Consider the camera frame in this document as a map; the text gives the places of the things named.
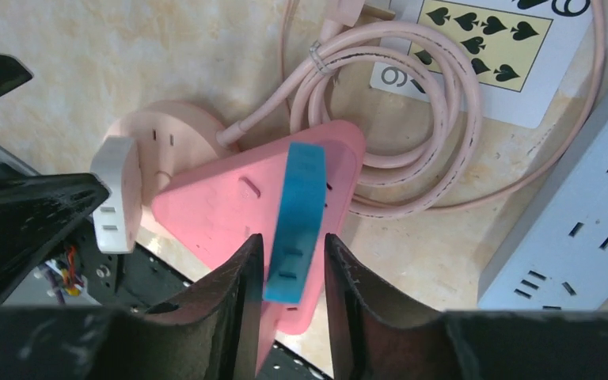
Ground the pink round plug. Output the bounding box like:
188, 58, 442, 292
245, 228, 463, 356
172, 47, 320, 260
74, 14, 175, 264
217, 1, 497, 219

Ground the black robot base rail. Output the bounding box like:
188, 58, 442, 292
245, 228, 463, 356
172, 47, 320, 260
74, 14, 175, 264
68, 231, 330, 379

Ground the pink triangular power strip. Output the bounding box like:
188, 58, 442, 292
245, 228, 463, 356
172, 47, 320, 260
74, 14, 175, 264
152, 120, 366, 363

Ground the blue small block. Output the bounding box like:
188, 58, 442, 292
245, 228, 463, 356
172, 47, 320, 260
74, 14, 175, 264
263, 142, 327, 305

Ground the white adapter plug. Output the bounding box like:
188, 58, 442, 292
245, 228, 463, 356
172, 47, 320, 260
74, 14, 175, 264
90, 136, 142, 254

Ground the pink thin cable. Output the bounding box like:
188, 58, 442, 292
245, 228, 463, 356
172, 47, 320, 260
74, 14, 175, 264
277, 0, 608, 214

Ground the grey-blue power strip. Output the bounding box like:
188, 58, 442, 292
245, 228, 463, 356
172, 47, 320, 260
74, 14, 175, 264
477, 94, 608, 310

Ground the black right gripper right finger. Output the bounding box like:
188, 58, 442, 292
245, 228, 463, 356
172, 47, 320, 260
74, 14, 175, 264
325, 234, 608, 379

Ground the pale pink round socket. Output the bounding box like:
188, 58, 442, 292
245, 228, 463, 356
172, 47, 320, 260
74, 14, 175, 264
105, 101, 239, 239

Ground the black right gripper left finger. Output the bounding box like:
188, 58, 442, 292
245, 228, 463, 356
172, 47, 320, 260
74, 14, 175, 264
0, 234, 264, 379

